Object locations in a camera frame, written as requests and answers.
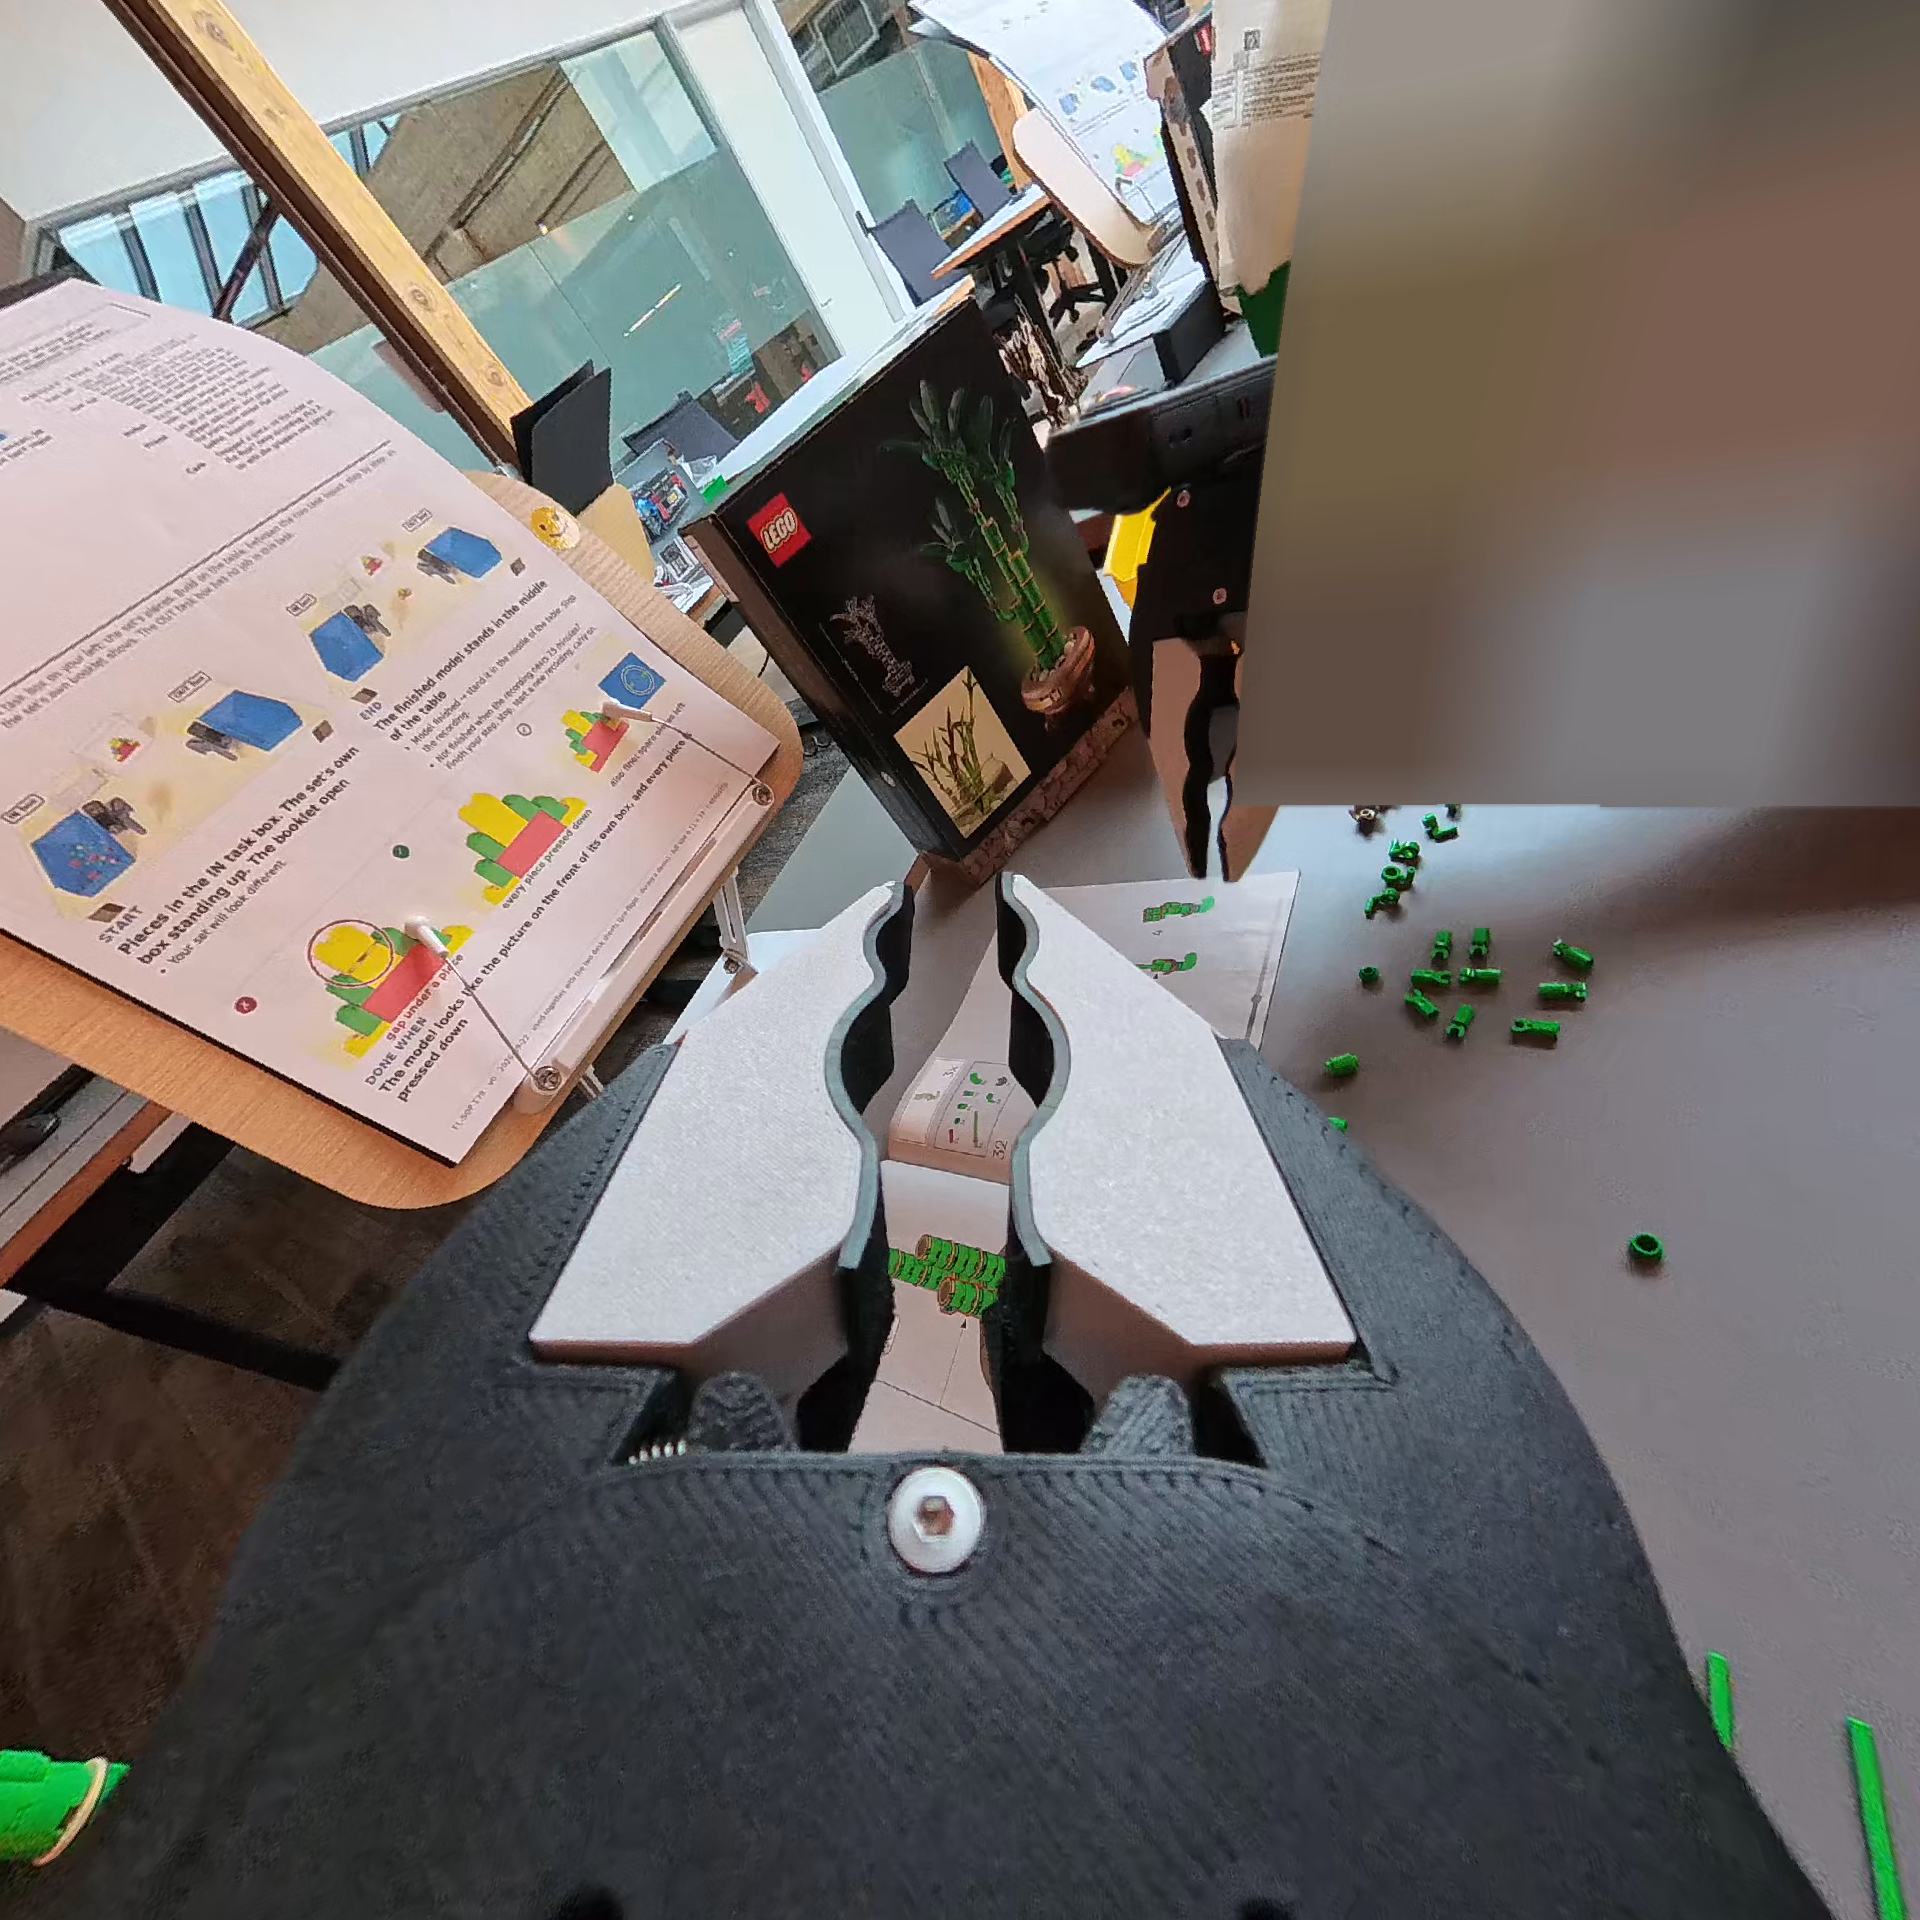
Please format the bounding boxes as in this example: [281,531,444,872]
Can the green lego stalk assembly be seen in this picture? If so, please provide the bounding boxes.
[0,1744,134,1868]

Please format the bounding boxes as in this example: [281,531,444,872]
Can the small green lego pieces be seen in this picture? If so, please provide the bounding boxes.
[1319,802,1599,1134]

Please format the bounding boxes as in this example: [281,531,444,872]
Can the black cardboard sheet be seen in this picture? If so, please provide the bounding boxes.
[508,364,618,477]

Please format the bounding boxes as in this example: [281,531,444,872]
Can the brown twig model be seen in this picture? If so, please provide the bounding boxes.
[995,314,1093,438]

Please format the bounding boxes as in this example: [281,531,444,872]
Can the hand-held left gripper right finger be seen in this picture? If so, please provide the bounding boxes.
[983,872,1362,1453]

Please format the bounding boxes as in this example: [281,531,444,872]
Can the wooden display board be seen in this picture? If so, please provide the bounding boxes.
[1007,108,1190,276]
[0,467,808,1213]

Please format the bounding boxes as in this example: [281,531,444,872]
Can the wooden post with bolts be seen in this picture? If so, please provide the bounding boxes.
[102,0,542,473]

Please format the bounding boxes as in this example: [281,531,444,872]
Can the printed instruction sheet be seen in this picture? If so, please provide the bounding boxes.
[0,276,781,1170]
[912,0,1190,227]

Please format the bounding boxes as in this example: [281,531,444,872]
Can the lego instruction booklet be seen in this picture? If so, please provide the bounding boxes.
[853,865,1301,1457]

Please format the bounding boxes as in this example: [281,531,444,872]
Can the white printed paper bag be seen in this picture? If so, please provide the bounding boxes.
[1205,0,1331,306]

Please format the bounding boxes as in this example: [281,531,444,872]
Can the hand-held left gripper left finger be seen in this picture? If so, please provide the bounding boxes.
[528,881,918,1453]

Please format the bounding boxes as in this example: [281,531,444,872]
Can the black lego set box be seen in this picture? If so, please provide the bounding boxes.
[682,292,1138,889]

